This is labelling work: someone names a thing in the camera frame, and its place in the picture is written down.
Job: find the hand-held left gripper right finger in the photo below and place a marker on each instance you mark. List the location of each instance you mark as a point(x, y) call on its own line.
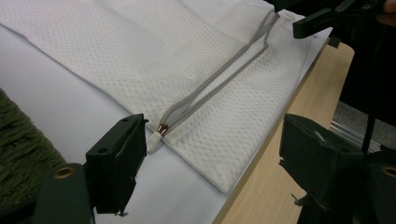
point(314, 155)

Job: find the white mesh laundry bag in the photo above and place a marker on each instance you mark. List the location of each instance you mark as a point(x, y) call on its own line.
point(236, 130)

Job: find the metal rail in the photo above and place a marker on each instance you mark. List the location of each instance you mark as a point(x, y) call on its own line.
point(348, 132)

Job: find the green knitted cloth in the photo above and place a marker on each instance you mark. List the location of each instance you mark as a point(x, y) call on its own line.
point(21, 149)

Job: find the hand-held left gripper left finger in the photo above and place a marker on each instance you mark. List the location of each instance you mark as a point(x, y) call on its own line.
point(115, 161)

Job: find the thin black rod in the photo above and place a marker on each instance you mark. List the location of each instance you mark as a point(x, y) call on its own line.
point(369, 133)

